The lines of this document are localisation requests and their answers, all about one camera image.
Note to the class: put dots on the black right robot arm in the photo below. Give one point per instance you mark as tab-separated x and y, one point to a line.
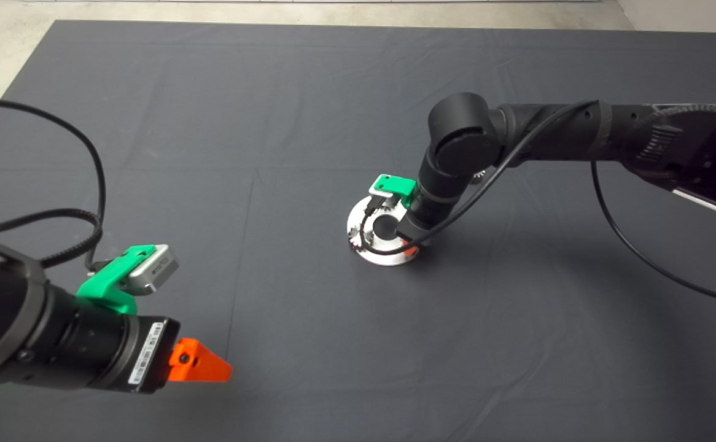
462	135

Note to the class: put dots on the green right camera mount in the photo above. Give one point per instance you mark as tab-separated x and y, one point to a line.
395	183

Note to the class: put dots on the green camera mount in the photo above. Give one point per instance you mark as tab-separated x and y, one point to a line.
395	183
100	285

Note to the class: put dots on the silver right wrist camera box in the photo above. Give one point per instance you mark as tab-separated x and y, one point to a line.
381	199

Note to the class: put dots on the dark grey table cloth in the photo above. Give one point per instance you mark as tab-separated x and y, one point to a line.
272	123

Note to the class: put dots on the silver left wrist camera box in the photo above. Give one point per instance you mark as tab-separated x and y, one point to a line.
158	264

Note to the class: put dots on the small dark steel gear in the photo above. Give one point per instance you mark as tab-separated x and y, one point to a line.
479	177

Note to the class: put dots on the green left camera mount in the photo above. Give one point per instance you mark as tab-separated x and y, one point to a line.
100	285

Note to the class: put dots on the round metal plate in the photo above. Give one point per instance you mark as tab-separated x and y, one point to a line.
382	258

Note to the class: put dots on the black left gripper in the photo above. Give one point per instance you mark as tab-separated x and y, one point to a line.
146	352

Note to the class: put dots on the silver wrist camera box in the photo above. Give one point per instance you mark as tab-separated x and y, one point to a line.
381	199
158	264

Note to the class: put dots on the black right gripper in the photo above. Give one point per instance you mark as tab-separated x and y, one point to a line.
419	228

